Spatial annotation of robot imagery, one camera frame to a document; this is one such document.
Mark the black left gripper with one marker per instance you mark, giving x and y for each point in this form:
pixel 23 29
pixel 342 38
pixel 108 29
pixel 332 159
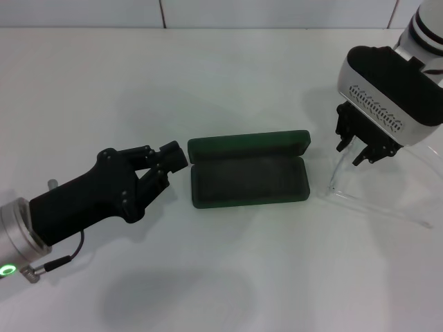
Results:
pixel 86 204

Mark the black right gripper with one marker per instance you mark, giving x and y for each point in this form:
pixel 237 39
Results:
pixel 360 131

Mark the clear plastic glasses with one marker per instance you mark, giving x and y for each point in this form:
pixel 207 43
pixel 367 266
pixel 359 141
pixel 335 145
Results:
pixel 346 197

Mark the green glasses case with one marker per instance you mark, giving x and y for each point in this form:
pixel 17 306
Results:
pixel 249 145

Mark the silver left gripper connector stub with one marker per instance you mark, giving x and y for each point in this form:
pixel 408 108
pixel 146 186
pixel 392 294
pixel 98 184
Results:
pixel 52 184

